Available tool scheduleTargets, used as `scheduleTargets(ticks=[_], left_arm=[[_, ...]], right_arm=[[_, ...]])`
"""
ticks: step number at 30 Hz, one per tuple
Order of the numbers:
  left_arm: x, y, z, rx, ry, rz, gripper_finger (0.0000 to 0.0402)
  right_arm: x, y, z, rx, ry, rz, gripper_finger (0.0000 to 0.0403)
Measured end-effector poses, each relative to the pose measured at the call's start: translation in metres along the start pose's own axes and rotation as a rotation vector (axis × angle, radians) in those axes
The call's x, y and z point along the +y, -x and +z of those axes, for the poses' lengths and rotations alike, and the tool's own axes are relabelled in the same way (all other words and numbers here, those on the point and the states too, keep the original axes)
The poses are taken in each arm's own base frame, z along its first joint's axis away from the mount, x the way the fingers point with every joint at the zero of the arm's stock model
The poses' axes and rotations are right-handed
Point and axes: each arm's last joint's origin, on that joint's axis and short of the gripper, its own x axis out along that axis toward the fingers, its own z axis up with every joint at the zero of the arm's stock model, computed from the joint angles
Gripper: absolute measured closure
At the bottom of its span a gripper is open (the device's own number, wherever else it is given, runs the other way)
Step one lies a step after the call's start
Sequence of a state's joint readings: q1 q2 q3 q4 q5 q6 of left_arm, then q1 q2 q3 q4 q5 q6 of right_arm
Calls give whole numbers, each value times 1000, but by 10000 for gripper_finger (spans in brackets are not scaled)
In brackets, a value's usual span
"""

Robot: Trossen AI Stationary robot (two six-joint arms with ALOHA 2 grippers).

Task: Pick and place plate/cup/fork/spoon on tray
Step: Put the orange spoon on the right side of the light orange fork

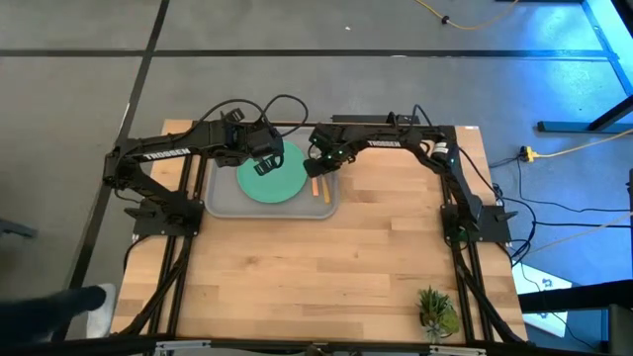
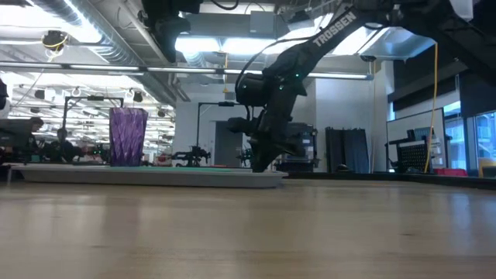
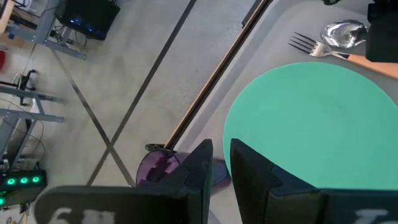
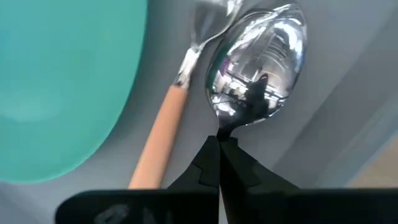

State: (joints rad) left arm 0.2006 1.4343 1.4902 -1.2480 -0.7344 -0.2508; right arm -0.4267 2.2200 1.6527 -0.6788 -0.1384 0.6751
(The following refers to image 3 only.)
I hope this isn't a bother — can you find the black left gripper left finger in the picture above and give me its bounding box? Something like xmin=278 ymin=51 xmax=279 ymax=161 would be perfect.
xmin=34 ymin=138 xmax=214 ymax=224

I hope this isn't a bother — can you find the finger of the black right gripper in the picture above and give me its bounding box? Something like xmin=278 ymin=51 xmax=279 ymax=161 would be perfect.
xmin=365 ymin=21 xmax=398 ymax=63

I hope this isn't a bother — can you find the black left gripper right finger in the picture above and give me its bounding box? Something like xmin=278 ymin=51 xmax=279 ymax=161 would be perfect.
xmin=230 ymin=138 xmax=398 ymax=224

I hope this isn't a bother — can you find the purple plastic cup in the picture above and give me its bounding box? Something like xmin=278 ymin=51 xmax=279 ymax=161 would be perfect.
xmin=135 ymin=148 xmax=231 ymax=196

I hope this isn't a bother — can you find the spoon with orange handle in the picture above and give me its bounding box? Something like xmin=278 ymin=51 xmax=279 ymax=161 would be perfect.
xmin=320 ymin=19 xmax=368 ymax=50

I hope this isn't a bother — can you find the fork with orange handle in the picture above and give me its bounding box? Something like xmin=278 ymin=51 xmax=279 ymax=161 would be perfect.
xmin=287 ymin=32 xmax=398 ymax=80

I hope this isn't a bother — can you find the green round plate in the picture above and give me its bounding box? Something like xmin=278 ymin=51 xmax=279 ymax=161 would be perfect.
xmin=223 ymin=61 xmax=398 ymax=191

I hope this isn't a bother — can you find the black device with green lights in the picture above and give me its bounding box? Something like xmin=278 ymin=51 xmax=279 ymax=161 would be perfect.
xmin=0 ymin=169 xmax=48 ymax=208

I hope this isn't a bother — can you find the black computer with blue lights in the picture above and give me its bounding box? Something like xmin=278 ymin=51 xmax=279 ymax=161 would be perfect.
xmin=55 ymin=0 xmax=121 ymax=41

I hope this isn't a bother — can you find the gray metal table frame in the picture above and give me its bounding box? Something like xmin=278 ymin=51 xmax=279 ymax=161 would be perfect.
xmin=0 ymin=85 xmax=65 ymax=169
xmin=6 ymin=0 xmax=88 ymax=60

